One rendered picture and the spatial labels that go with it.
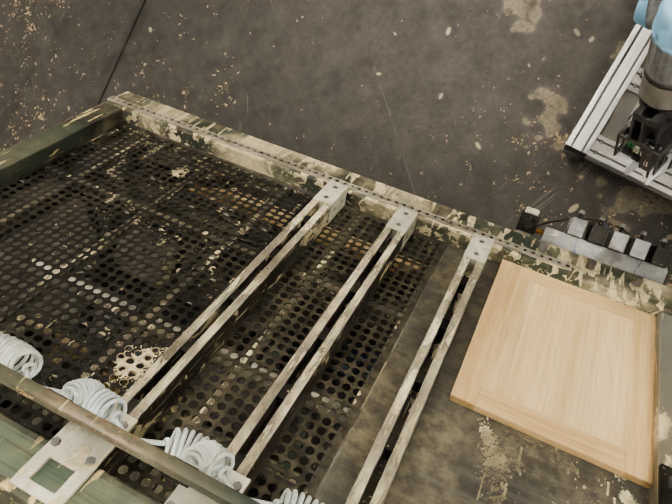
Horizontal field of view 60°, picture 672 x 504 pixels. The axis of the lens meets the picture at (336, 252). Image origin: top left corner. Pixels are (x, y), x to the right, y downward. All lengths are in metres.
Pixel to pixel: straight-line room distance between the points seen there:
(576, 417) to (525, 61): 1.74
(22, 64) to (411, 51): 2.18
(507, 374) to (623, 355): 0.34
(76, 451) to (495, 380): 0.89
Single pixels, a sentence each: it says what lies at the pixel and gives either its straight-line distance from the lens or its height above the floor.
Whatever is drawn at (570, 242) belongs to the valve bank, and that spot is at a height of 0.74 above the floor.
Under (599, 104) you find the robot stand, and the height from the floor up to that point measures 0.23.
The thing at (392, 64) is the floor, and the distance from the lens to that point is 2.85.
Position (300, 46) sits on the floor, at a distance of 2.99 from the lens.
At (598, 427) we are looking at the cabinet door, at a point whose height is 1.29.
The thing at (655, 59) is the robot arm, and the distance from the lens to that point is 0.92.
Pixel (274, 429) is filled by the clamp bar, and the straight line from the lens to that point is 1.17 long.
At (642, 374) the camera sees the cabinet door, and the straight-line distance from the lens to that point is 1.65.
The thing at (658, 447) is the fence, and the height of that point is 1.30.
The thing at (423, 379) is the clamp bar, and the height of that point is 1.42.
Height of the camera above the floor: 2.68
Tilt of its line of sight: 74 degrees down
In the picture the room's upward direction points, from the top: 94 degrees counter-clockwise
